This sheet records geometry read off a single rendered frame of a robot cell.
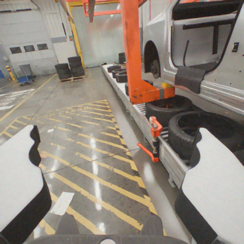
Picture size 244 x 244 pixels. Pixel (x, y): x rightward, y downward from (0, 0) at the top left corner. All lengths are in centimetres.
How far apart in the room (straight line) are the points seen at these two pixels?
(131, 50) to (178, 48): 67
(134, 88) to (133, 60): 36
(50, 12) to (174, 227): 1260
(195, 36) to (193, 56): 25
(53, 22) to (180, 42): 1106
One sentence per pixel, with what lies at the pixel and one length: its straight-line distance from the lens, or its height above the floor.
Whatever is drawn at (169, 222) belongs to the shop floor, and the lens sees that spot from 142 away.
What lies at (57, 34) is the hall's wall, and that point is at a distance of 1245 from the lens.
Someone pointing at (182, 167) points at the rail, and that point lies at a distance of 123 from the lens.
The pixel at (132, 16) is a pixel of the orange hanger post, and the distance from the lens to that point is 185.
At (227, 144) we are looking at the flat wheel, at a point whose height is 50.
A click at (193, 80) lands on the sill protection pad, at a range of 159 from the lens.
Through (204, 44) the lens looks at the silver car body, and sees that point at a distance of 239.
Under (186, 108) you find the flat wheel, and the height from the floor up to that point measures 50.
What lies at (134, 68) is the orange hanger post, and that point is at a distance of 185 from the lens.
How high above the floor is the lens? 129
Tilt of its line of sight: 30 degrees down
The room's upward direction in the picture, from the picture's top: 8 degrees counter-clockwise
